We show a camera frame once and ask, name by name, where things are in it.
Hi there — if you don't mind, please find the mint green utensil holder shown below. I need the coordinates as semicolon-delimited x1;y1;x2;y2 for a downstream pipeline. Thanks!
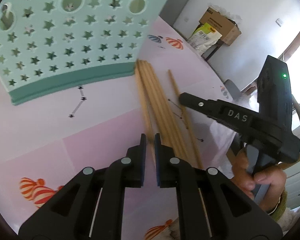
0;0;167;105

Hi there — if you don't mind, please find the brown cardboard box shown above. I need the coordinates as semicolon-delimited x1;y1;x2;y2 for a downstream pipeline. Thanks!
199;7;241;46

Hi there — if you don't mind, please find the white green rice bag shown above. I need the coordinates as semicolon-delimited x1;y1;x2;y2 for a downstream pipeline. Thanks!
188;23;222;55

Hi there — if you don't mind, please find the person right hand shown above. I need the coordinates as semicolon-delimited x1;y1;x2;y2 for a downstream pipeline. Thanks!
231;149;287;212

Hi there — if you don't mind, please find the pink patterned tablecloth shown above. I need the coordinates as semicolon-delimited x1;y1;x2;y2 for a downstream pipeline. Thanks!
0;18;232;231

